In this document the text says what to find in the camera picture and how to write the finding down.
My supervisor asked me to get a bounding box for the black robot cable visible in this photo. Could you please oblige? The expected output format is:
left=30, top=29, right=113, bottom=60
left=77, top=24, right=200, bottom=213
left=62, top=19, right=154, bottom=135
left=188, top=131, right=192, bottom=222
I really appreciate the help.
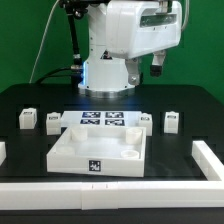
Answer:
left=34, top=0, right=88, bottom=85

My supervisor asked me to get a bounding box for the white fiducial marker plate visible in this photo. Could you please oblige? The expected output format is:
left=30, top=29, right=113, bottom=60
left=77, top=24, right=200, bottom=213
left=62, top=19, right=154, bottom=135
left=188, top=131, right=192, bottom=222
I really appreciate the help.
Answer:
left=61, top=111, right=141, bottom=127

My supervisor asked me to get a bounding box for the white square tabletop tray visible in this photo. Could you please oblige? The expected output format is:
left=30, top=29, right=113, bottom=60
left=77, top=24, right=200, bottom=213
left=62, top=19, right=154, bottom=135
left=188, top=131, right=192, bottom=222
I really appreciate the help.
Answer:
left=47, top=125, right=146, bottom=177

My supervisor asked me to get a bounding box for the white obstacle fence left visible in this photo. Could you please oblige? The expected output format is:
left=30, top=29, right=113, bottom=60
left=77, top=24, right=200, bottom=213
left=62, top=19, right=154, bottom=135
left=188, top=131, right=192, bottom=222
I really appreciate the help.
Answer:
left=0, top=142, right=6, bottom=166

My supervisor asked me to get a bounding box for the white obstacle fence right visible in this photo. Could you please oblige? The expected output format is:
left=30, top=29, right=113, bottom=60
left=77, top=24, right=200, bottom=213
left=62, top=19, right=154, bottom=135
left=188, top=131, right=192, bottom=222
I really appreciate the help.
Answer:
left=191, top=141, right=224, bottom=181

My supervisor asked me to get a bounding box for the white obstacle fence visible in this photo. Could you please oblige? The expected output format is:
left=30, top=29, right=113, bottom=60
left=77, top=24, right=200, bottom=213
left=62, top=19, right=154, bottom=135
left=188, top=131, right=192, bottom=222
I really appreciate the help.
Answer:
left=0, top=142, right=6, bottom=166
left=191, top=141, right=224, bottom=181
left=0, top=181, right=224, bottom=210

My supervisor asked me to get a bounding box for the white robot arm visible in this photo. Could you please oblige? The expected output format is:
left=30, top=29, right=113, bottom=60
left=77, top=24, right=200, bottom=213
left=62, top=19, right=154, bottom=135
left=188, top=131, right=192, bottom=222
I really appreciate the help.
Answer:
left=78, top=0, right=182, bottom=98

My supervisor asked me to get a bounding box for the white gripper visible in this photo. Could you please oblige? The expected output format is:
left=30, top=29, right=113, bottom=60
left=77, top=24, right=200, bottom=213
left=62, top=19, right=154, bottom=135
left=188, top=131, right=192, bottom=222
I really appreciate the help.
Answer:
left=106, top=0, right=182, bottom=85

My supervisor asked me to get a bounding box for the white obstacle fence front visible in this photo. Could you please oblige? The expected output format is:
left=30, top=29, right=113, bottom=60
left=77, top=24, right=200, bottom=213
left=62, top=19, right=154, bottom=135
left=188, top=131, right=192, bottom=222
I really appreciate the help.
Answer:
left=0, top=181, right=224, bottom=210

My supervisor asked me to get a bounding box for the grey thin cable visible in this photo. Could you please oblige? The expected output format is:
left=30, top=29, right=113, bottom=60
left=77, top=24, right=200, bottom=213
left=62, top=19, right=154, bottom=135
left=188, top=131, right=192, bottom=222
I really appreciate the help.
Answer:
left=28, top=0, right=61, bottom=84

